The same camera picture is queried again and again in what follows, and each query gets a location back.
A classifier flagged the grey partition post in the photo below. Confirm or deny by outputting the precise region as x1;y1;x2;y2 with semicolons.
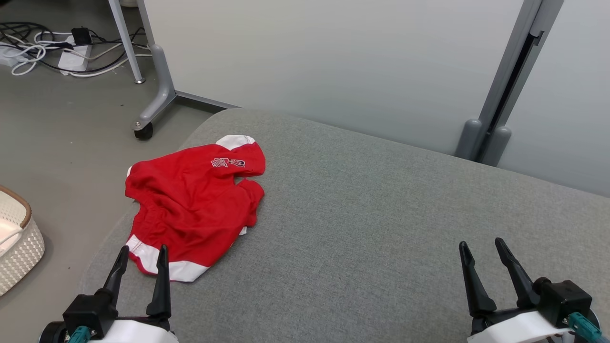
454;0;565;167

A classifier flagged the pale pink cloth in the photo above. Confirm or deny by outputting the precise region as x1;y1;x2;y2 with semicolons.
0;220;23;251

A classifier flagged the black power adapter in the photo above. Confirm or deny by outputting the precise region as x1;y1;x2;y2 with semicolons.
71;27;92;47

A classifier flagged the red shirt with logo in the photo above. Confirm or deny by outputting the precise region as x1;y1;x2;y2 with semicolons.
124;134;266;283

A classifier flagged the white woven laundry basket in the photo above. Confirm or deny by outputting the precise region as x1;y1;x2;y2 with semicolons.
0;185;46;297

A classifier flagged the white cable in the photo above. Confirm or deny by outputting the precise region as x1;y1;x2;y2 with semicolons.
10;42;49;77
71;43;153;79

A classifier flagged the power strip with cables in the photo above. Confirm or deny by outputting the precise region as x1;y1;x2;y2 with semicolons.
60;28;144;76

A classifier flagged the white power strip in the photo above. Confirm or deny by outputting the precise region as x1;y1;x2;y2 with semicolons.
58;34;92;73
0;44;29;68

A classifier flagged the frosted white partition panel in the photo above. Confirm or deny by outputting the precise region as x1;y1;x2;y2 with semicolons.
143;0;525;155
496;0;610;198

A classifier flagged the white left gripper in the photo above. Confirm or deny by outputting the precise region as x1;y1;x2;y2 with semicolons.
90;244;180;343

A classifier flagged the black cable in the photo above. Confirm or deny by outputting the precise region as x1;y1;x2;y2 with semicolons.
0;21;54;48

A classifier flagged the grey partition leg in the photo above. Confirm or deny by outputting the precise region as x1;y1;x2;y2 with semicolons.
136;0;239;130

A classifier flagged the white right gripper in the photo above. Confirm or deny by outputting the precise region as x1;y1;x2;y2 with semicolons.
458;237;577;343

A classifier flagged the thin grey desk leg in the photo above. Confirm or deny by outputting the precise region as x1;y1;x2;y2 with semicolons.
108;0;146;85

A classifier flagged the teal right camera connector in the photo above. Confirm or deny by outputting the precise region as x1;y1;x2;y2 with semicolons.
566;312;603;343

